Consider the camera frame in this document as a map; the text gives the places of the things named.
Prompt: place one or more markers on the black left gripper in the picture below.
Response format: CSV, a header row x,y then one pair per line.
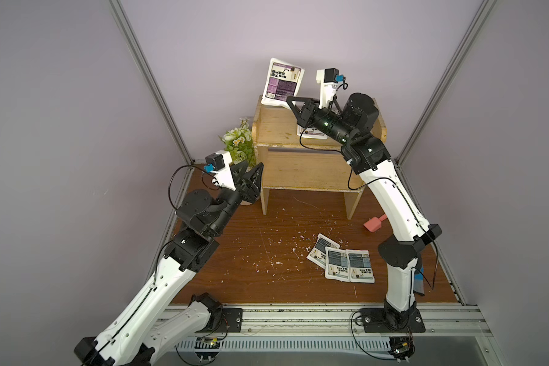
x,y
242,192

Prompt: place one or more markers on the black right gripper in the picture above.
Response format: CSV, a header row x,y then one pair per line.
x,y
311,117

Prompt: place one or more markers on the purple coffee bag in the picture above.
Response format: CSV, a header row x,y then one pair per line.
x,y
283,80
310,133

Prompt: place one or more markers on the teal coffee bag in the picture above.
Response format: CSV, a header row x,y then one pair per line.
x,y
337,265
317,254
360,269

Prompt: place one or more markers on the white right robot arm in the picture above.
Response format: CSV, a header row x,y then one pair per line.
x,y
370,160

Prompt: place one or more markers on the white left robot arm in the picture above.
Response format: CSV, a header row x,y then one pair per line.
x,y
135,337

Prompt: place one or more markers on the wooden two-tier shelf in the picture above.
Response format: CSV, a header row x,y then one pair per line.
x,y
313,166

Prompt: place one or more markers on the green artificial flower plant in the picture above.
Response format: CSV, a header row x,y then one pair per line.
x,y
239,143

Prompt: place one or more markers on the pink plastic scoop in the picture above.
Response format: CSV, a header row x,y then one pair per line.
x,y
375,223

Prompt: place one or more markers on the left connector board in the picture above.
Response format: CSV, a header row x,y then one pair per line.
x,y
207,349

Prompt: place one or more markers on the connector board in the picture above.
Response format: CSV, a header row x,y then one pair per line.
x,y
207,349
401,348

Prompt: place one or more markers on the right connector board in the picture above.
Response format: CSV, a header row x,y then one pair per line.
x,y
401,348

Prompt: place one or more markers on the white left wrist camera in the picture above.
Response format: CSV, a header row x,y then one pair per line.
x,y
218,166

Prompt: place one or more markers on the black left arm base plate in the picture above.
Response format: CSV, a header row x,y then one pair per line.
x,y
230,320

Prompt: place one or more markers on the aluminium front rail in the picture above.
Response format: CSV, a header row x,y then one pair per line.
x,y
336,319

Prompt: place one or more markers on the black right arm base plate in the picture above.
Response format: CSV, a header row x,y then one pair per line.
x,y
386,321

